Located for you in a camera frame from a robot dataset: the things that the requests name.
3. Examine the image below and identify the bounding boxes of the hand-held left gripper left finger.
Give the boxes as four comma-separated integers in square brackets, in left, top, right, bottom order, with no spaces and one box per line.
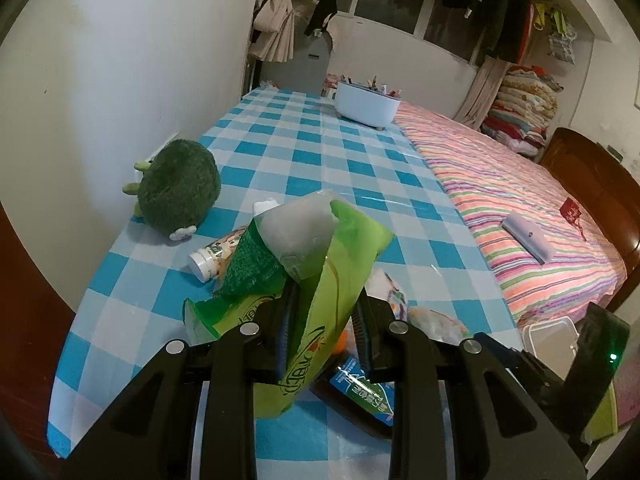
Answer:
[60,280,306,480]

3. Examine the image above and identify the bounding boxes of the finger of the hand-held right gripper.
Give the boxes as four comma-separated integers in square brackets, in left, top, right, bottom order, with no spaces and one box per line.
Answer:
[472,331,571,402]

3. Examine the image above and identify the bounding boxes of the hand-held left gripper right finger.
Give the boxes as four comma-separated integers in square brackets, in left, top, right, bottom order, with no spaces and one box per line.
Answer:
[350,291,588,480]

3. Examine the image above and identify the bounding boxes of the white plastic bin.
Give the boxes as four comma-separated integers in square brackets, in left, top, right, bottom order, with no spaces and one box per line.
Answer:
[521,316,587,382]

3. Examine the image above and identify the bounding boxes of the dark bottle with blue label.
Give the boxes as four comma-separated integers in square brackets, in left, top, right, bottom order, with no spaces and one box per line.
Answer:
[309,355,401,441]

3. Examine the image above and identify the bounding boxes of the green plastic bag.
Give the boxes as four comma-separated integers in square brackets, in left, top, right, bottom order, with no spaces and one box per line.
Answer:
[582,382,632,443]

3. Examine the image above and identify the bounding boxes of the green snack bag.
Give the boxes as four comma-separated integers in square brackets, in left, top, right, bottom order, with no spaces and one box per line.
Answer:
[182,189,396,420]

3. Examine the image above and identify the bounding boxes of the clear printed wrapper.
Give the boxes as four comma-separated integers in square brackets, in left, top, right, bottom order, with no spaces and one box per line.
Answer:
[407,306,473,347]
[367,267,410,313]

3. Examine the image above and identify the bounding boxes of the white bottle with cartoon label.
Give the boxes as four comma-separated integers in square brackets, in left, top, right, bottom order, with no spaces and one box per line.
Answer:
[188,227,248,283]

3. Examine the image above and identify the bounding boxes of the red pouch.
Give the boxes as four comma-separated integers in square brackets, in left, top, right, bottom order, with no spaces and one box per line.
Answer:
[561,197,585,226]

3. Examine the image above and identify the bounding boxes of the striped bed sheet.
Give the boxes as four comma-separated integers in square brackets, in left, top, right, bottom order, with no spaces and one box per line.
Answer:
[394,100,628,322]

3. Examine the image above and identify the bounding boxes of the wooden headboard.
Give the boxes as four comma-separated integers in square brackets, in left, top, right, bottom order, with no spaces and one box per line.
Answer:
[539,127,640,266]

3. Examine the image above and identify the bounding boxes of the green plush toy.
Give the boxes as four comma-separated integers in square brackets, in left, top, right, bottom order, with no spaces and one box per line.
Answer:
[122,139,222,245]

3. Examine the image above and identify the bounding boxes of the blue checked tablecloth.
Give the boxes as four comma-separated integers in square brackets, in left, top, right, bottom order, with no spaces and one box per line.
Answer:
[47,87,523,461]

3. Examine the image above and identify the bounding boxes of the white tub with pencils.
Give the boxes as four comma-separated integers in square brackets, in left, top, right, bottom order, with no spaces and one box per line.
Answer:
[334,75,403,131]

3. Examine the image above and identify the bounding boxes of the stack of folded quilts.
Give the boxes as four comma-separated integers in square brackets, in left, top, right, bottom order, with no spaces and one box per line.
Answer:
[482,65,563,163]

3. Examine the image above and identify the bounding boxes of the beige curtain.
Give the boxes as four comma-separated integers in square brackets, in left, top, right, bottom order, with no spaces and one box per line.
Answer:
[456,57,512,130]
[248,0,297,62]

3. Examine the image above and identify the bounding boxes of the hanging yellow-green bags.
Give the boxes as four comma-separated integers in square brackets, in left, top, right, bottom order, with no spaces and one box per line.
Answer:
[531,2,580,65]

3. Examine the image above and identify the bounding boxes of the hanging black garment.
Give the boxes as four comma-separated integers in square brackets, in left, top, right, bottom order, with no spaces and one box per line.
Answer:
[304,0,342,37]

